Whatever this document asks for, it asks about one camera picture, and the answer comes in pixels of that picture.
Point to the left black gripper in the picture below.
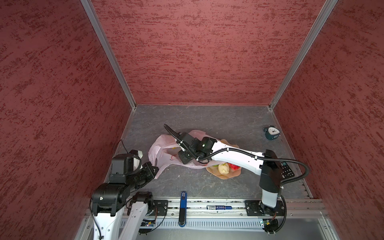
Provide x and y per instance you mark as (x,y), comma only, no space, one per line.
(148,167)

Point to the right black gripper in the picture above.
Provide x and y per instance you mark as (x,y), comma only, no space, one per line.
(182,156)

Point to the pink fruit-print plastic bag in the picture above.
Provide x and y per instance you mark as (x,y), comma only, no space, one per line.
(164,152)

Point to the pink scalloped plastic bowl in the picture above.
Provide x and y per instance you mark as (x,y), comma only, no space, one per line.
(214,171)

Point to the fake pale yellow fruit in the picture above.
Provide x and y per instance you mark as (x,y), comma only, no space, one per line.
(224,169)

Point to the fake red orange fruit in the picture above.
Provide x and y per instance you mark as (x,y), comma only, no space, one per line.
(234,167)

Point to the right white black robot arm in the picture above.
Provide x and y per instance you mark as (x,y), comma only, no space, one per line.
(265,165)

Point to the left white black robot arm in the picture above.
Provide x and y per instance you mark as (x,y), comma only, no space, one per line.
(116,216)

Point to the left small circuit board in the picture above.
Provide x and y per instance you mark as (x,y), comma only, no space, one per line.
(148,223)

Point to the small circuit board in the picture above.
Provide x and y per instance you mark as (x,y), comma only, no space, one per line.
(148,223)
(271,226)

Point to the blue marker pen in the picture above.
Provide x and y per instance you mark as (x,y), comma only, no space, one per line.
(218,208)

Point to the blue black handheld tool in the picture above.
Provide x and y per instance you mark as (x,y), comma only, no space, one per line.
(183,210)

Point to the small teal alarm clock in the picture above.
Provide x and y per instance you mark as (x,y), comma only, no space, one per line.
(271,132)

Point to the black calculator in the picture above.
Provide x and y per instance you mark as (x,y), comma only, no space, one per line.
(287,172)

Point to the right small circuit board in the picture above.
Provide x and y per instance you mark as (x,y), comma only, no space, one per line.
(271,226)

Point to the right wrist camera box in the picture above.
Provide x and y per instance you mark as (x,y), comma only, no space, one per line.
(187,141)

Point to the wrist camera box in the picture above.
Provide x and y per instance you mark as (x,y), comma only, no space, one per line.
(187,141)
(125,166)

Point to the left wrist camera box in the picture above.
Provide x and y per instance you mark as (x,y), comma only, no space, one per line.
(125,166)

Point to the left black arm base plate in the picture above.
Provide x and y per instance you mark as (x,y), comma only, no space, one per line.
(158,208)

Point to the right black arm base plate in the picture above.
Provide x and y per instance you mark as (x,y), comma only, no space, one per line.
(254,208)

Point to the aluminium front rail frame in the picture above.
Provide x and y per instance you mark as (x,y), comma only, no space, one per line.
(298,211)

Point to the left aluminium corner post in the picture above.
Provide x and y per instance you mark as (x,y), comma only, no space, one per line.
(97,26)

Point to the aluminium corner post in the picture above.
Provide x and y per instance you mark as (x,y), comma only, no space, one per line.
(97,26)
(317,26)

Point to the right aluminium corner post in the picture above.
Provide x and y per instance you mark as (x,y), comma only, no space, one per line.
(317,26)

